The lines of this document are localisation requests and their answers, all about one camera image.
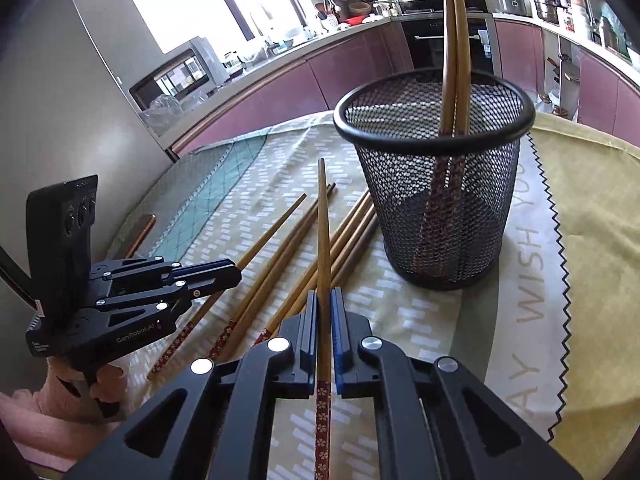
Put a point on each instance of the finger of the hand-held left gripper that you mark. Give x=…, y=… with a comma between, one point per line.
x=200, y=267
x=215, y=282

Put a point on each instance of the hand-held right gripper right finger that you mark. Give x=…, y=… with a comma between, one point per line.
x=337, y=350

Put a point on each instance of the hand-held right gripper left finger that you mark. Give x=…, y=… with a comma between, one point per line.
x=309, y=340

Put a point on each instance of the red-patterned wooden chopstick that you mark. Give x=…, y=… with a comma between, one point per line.
x=448, y=60
x=463, y=60
x=324, y=240

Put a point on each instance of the bunch of wooden chopsticks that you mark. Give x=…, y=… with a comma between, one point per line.
x=345, y=240

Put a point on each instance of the black mesh utensil holder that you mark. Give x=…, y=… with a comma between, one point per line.
x=480, y=240

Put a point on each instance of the patterned beige teal tablecloth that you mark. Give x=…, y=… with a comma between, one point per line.
x=400, y=320

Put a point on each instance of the clear plastic bag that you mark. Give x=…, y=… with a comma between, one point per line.
x=160, y=110

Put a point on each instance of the silver countertop oven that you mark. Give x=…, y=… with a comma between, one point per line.
x=175, y=72

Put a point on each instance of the pink kitchen base cabinets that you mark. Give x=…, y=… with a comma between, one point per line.
x=515, y=45
x=300, y=80

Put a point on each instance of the white kitchen countertop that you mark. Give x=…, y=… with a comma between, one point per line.
x=280, y=57

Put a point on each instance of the kitchen window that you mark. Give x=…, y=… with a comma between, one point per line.
x=175, y=5

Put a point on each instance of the red plastic basin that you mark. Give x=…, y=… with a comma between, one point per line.
x=352, y=20

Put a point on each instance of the woven bamboo basket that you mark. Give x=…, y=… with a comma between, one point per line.
x=359, y=8

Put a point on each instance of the black built-in oven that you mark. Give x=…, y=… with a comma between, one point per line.
x=425, y=40

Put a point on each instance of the black lidded wok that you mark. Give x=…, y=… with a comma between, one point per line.
x=414, y=2

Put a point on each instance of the stainless steel pot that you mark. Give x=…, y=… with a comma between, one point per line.
x=547, y=7

